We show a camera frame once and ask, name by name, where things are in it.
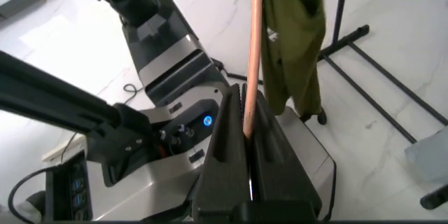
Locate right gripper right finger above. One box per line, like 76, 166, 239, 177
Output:
241, 83, 323, 222

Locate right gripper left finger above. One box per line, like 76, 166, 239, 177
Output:
191, 83, 251, 222

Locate green garment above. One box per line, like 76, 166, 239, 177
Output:
260, 0, 327, 117

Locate pink clothes hanger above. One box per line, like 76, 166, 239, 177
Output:
242, 0, 264, 139

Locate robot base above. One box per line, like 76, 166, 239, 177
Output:
26, 0, 337, 222

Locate black clothes rack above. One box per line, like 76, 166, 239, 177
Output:
316, 0, 448, 211

